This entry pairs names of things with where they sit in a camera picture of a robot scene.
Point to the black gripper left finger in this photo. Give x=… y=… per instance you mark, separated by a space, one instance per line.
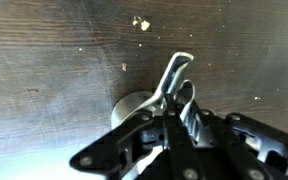
x=177 y=143

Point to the yellow food crumb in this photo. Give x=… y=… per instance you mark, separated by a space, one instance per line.
x=145 y=25

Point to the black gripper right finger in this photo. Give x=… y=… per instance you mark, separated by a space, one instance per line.
x=237 y=143

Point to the small tan crumb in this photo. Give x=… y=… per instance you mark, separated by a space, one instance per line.
x=124 y=66

